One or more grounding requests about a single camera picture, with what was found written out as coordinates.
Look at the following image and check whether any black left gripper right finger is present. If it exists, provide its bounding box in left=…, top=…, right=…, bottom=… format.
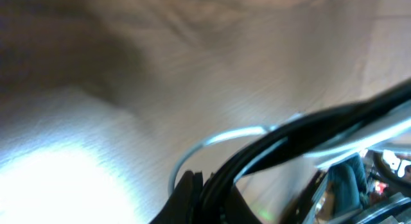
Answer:
left=221, top=187, right=261, bottom=224

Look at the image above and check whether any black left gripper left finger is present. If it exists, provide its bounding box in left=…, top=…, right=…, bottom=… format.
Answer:
left=150, top=171, right=203, bottom=224

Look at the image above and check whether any black usb cable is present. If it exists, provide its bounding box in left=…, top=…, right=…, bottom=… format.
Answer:
left=189, top=79, right=411, bottom=224

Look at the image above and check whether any white usb cable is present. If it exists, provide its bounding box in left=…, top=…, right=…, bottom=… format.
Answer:
left=167, top=98, right=411, bottom=196

